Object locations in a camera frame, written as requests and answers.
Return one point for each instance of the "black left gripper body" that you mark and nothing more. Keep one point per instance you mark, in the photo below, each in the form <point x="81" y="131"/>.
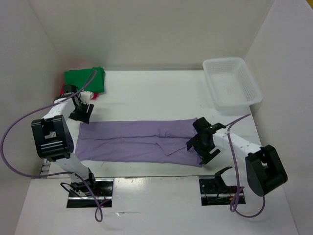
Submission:
<point x="80" y="113"/>

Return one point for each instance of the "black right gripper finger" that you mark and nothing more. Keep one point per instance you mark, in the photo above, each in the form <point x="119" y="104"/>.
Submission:
<point x="207" y="155"/>
<point x="193" y="143"/>

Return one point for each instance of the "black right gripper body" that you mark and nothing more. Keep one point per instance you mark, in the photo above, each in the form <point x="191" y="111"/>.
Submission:
<point x="202" y="148"/>

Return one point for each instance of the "red t shirt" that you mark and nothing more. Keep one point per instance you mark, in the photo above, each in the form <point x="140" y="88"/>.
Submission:
<point x="94" y="95"/>

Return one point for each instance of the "lavender t shirt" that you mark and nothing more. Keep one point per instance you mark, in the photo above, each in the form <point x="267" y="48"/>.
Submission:
<point x="145" y="141"/>

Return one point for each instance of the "green t shirt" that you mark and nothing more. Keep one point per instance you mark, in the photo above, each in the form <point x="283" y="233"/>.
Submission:
<point x="80" y="77"/>

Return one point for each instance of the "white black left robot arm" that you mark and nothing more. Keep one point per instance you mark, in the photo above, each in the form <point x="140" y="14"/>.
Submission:
<point x="54" y="142"/>

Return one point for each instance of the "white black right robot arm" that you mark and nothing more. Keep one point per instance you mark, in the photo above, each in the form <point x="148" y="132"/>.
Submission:
<point x="264" y="169"/>

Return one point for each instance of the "white plastic basket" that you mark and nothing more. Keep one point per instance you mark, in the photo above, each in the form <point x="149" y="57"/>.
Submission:
<point x="232" y="86"/>

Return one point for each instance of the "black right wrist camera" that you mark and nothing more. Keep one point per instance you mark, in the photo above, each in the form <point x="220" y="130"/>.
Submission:
<point x="201" y="125"/>

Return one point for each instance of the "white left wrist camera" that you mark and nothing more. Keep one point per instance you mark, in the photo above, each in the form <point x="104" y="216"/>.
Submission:
<point x="86" y="95"/>

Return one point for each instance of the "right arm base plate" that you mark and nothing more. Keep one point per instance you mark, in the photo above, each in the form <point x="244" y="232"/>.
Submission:
<point x="215" y="192"/>

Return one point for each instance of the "aluminium table edge rail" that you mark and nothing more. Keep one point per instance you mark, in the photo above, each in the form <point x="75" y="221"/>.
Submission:
<point x="45" y="170"/>

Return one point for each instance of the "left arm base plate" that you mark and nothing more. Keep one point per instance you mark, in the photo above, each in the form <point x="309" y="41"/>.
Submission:
<point x="103" y="194"/>

